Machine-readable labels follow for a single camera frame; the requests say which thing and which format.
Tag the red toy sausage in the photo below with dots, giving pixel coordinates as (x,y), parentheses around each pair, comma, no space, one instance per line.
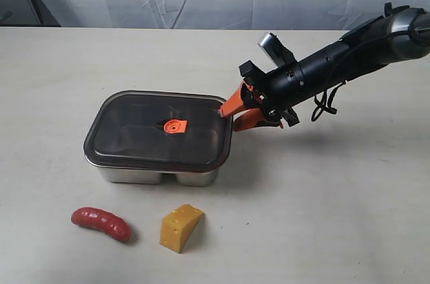
(102,221)

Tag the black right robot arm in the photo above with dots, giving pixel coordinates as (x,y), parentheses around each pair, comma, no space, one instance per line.
(400,34)

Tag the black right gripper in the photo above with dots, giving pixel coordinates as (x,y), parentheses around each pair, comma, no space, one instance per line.
(268,96)

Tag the stainless steel lunch box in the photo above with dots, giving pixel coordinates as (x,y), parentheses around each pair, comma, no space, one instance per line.
(151,175)

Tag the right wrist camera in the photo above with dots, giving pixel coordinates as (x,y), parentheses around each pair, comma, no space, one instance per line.
(275,50)

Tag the yellow toy cheese wedge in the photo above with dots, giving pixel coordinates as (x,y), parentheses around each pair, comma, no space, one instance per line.
(177,227)

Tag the dark transparent box lid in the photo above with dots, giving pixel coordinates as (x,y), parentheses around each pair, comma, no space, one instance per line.
(141,129)

